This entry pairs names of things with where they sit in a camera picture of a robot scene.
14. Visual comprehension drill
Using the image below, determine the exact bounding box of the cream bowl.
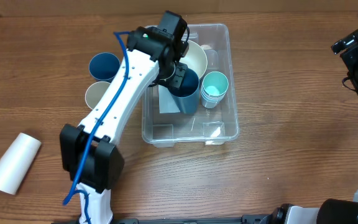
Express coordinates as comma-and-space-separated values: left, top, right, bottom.
180, 40, 208, 79

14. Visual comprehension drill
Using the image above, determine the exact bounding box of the dark blue tall cup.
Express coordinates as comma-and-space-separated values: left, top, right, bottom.
89, 52, 120, 83
169, 68, 200, 114

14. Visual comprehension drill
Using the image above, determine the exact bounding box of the mint green small cup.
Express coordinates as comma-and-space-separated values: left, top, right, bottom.
201, 72, 229, 95

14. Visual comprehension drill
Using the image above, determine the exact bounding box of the light blue small cup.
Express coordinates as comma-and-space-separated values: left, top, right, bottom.
201, 91, 225, 102

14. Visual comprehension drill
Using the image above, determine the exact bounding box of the grey small cup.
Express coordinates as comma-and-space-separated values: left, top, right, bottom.
201, 98, 219, 109

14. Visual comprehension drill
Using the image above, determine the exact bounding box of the beige tall cup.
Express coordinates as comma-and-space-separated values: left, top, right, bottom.
0, 133, 42, 195
85, 82, 110, 110

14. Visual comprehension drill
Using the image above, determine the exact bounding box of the pink small cup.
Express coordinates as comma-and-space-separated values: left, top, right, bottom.
201, 88, 226, 101

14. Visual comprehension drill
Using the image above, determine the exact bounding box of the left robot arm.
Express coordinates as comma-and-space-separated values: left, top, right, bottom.
60, 26, 190, 223

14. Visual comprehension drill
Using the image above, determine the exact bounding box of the white paper label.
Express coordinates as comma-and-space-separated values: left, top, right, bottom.
158, 85, 180, 114

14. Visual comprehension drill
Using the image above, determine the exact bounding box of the clear plastic storage bin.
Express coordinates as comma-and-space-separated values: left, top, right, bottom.
142, 24, 239, 147

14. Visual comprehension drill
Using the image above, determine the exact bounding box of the left blue cable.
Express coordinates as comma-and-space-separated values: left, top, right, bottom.
62, 30, 132, 224

